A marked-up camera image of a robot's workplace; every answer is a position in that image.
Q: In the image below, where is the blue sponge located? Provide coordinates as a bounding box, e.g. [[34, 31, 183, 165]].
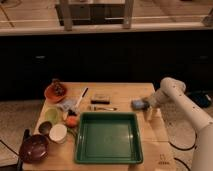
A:
[[131, 100, 149, 110]]

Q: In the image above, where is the green plastic tray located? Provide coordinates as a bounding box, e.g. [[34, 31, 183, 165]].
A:
[[75, 112, 143, 164]]

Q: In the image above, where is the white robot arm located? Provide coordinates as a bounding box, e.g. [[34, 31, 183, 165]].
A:
[[145, 77, 213, 171]]

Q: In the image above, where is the black spatula handle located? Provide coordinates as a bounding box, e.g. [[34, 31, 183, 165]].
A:
[[16, 129, 30, 171]]

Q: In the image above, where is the white black-tipped marker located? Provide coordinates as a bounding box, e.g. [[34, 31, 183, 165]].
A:
[[75, 87, 88, 108]]

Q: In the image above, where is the brown pine cone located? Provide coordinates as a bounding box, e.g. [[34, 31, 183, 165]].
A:
[[52, 79, 65, 96]]

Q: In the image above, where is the dark red bowl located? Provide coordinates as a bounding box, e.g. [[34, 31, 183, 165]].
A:
[[23, 134, 49, 163]]

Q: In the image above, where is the silver metal utensil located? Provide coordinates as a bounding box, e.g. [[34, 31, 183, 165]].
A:
[[88, 105, 117, 111]]

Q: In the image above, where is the orange plate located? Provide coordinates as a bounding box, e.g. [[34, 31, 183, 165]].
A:
[[44, 84, 67, 103]]

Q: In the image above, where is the black brown eraser block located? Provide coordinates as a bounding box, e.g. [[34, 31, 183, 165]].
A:
[[91, 95, 110, 104]]

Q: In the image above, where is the black cable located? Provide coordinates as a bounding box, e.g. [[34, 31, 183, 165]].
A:
[[168, 133, 198, 152]]

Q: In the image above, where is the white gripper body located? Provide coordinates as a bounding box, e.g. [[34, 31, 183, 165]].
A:
[[145, 90, 167, 121]]

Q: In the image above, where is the orange carrot toy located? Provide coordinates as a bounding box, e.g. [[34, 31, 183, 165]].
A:
[[65, 116, 78, 128]]

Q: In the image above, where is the small dark green bowl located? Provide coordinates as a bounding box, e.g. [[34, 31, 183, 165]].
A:
[[38, 121, 52, 135]]

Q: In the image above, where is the white cup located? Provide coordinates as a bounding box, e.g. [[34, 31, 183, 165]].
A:
[[49, 124, 67, 144]]

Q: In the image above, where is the wooden shelf frame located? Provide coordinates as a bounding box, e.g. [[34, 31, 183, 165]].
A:
[[54, 0, 134, 31]]

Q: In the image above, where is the clear plastic bag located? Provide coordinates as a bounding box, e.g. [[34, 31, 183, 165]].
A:
[[56, 99, 77, 112]]

